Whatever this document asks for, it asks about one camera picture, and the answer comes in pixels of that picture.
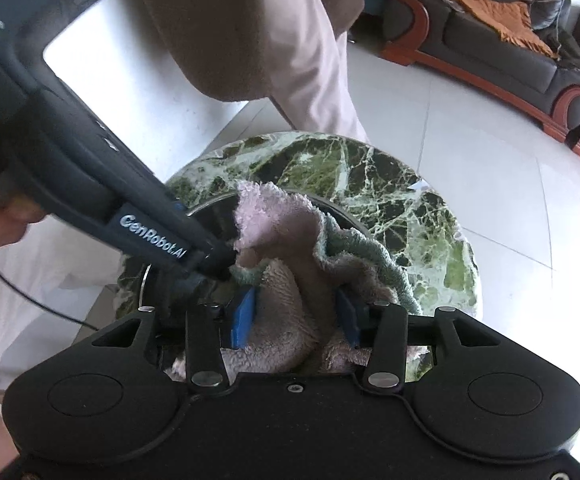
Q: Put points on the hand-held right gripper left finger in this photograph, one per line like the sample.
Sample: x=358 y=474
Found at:
x=242 y=317

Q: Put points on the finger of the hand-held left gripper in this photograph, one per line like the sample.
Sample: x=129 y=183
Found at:
x=210 y=255
x=180 y=290

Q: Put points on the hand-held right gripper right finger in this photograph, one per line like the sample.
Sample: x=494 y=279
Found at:
x=347 y=317

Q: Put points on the stainless steel bowl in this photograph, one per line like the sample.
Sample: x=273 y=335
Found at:
x=215 y=230

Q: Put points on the pink fluffy towel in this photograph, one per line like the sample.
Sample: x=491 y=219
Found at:
x=290 y=240

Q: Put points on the round green marble table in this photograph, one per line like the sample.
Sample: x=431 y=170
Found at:
x=394 y=180

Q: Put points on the long dark leather sofa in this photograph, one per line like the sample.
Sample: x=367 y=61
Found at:
x=494 y=60

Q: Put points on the large orange fringed cloth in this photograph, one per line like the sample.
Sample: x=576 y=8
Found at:
x=504 y=15

